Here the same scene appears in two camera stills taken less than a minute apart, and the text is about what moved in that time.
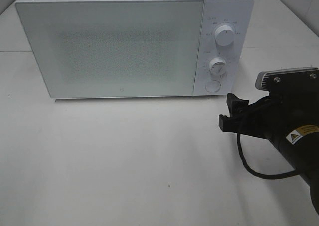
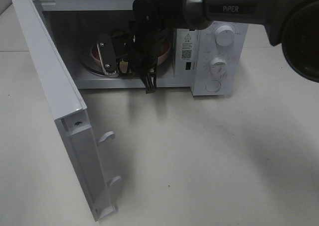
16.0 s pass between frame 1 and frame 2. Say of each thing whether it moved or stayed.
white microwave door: moved
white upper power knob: stayed
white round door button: stayed
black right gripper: moved
